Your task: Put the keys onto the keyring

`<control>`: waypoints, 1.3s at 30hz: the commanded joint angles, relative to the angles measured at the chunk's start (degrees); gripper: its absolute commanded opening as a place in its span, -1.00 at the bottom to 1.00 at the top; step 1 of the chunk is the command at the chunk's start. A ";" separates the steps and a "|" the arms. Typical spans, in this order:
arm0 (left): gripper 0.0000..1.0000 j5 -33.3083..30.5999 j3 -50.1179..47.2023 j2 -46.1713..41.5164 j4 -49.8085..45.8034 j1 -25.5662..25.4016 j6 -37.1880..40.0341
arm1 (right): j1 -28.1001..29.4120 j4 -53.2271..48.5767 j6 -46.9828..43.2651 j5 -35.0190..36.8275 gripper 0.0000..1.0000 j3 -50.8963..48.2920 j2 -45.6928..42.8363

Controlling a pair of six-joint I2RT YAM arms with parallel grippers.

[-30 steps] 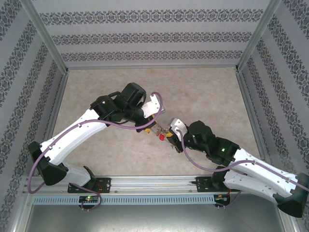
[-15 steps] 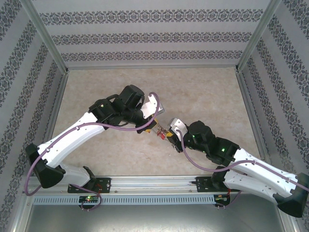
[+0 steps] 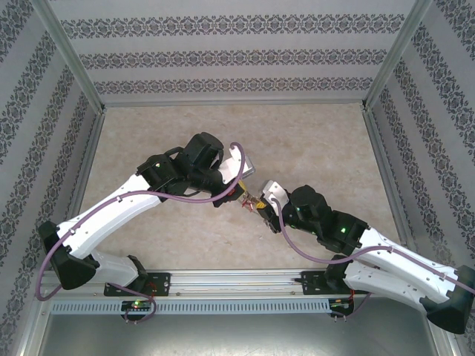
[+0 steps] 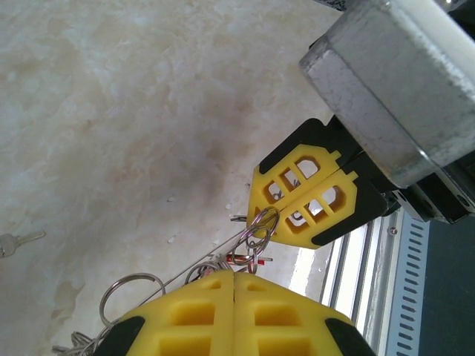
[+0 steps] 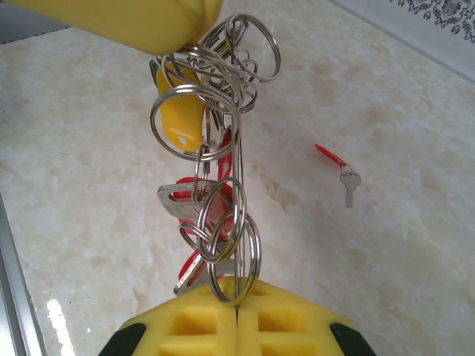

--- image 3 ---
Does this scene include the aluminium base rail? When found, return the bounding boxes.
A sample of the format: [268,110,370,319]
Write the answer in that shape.
[36,268,357,298]

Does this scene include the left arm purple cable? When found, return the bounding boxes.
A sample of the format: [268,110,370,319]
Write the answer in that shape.
[35,142,246,326]

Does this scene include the key ring with coloured tags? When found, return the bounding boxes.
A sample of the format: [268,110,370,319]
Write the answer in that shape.
[239,195,262,215]

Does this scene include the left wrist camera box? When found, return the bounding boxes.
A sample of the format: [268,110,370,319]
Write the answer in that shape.
[221,147,258,183]

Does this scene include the green circuit board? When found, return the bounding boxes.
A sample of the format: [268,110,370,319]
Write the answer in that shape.
[329,297,354,311]
[121,300,153,312]

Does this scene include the aluminium table edge rail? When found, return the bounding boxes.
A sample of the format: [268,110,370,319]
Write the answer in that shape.
[102,99,368,109]
[62,107,108,238]
[361,105,413,249]

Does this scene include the left green circuit board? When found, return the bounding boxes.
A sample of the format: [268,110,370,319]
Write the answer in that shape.
[121,300,153,312]

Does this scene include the aluminium frame post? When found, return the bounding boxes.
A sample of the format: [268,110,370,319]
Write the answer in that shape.
[30,0,107,113]
[361,0,434,111]

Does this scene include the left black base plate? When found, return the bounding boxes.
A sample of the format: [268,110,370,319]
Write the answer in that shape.
[103,271,173,297]

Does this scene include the right green circuit board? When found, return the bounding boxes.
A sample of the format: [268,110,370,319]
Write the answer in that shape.
[329,297,354,311]

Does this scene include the grey metal sheet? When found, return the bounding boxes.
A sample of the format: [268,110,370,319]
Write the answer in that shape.
[35,296,452,356]

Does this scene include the grey slotted cable duct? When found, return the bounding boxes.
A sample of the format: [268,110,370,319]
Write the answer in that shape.
[49,298,332,316]

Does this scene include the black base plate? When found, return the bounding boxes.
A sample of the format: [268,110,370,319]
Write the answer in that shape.
[301,269,353,297]
[103,271,173,297]

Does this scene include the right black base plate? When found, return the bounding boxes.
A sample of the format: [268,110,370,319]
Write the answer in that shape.
[301,269,353,297]

